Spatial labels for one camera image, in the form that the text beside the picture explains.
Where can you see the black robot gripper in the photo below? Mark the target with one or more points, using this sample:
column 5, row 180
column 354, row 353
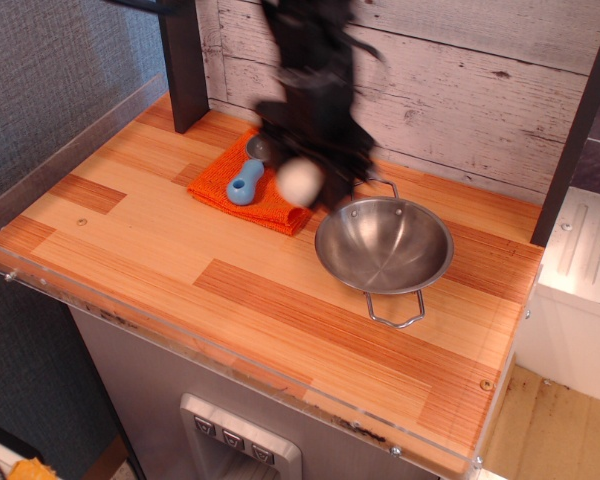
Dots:
column 314, row 121

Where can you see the white plush rice ball brush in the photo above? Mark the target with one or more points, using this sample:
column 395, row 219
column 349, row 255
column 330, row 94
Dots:
column 299, row 181

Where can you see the stainless steel bowl with handles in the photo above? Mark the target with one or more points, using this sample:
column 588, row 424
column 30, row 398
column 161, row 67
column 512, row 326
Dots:
column 385, row 245

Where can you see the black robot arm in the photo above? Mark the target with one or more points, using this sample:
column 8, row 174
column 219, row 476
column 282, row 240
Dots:
column 311, row 36

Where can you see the orange knitted cloth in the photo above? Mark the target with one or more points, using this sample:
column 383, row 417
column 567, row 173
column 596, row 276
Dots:
column 268, row 208

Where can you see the blue and grey scoop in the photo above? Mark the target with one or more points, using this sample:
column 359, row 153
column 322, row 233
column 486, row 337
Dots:
column 241, row 190

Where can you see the silver cabinet with dispenser panel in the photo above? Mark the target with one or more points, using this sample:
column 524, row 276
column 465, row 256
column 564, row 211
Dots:
column 271, row 409

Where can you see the clear acrylic table guard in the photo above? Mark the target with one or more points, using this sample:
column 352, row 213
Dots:
column 119, row 233

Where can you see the white plastic cabinet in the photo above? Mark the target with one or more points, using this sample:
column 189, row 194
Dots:
column 559, row 337

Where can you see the yellow object bottom left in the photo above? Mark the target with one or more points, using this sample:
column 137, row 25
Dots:
column 31, row 469

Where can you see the dark right post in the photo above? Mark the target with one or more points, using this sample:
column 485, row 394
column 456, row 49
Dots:
column 566, row 167

